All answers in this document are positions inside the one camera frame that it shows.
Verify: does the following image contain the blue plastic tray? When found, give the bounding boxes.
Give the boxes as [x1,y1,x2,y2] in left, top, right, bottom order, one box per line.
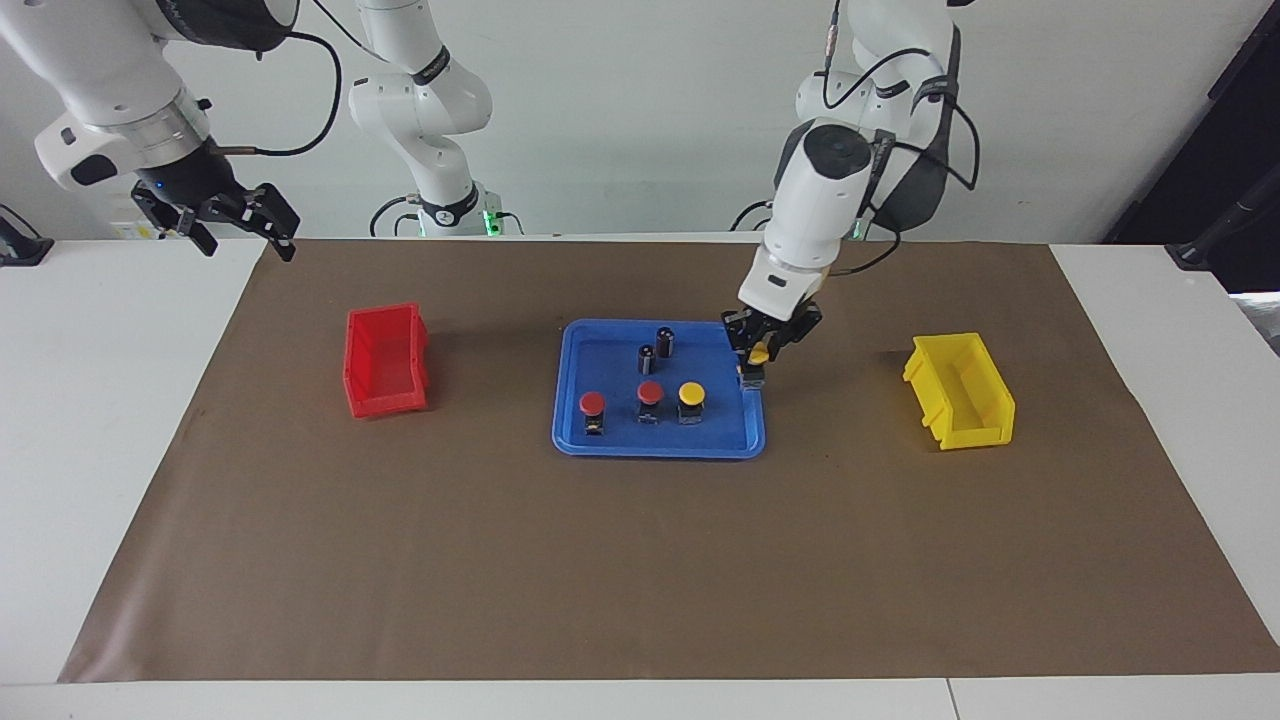
[551,319,768,460]

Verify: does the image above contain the red plastic bin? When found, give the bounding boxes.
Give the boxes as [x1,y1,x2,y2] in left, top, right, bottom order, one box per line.
[343,302,432,420]

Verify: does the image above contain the yellow plastic bin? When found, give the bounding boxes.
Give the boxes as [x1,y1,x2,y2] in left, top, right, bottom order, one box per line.
[902,332,1017,452]

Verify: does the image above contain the brown paper table mat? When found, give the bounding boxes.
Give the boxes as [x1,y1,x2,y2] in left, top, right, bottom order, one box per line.
[57,238,1280,684]

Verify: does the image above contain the black panel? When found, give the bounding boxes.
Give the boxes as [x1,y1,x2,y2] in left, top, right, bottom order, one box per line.
[1103,0,1280,296]

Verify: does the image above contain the grey metallic object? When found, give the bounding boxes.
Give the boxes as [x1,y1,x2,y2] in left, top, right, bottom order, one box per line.
[1235,292,1280,357]

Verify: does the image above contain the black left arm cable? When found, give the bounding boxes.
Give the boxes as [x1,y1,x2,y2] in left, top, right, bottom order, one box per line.
[822,0,983,279]

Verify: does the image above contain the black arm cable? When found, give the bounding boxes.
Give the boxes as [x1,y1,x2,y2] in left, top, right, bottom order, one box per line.
[215,0,344,158]
[822,0,983,279]

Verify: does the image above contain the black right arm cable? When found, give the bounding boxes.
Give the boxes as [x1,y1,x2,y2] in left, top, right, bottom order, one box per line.
[215,0,344,158]

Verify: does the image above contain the black clamp mount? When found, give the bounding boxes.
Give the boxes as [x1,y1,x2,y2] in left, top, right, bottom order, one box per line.
[0,205,56,268]

